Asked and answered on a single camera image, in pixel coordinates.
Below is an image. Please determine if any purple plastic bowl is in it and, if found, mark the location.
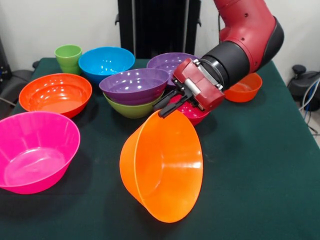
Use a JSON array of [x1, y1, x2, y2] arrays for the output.
[[146, 52, 201, 88], [98, 67, 170, 106]]

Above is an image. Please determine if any large red-orange plastic bowl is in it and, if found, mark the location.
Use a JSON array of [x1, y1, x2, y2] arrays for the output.
[[18, 72, 93, 119]]

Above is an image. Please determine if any green plastic cup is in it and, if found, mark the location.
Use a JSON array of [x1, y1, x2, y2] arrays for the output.
[[54, 44, 83, 76]]

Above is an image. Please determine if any dark green tablecloth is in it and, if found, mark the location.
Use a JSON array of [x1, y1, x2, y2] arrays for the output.
[[0, 57, 320, 240]]

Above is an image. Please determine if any green plastic bowl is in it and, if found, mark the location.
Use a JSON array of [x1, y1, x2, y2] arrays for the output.
[[102, 90, 166, 119]]

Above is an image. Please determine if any large pink plastic bowl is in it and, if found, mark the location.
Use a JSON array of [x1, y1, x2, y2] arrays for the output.
[[0, 110, 81, 195]]

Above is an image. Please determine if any small crimson plastic bowl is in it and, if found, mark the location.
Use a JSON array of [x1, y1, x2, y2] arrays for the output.
[[169, 94, 211, 127]]

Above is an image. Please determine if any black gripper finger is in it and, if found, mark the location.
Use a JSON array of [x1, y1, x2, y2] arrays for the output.
[[152, 88, 185, 112], [158, 93, 193, 119]]

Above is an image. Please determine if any small red-orange plastic bowl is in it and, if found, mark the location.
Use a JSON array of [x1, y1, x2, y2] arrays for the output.
[[223, 72, 263, 103]]

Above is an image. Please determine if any large orange plastic bowl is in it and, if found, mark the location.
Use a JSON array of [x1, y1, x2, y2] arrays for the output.
[[119, 109, 204, 224]]

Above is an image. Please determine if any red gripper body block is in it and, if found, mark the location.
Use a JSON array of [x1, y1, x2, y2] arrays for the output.
[[172, 58, 225, 112]]

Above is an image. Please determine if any black chair base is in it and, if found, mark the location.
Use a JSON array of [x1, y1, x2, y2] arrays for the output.
[[287, 64, 320, 111], [0, 37, 41, 111]]

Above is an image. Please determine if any bundle of floor cables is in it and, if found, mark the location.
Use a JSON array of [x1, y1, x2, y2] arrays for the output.
[[298, 79, 320, 137]]

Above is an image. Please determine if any blue plastic bowl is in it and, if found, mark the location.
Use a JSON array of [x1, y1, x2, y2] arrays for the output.
[[78, 46, 136, 86]]

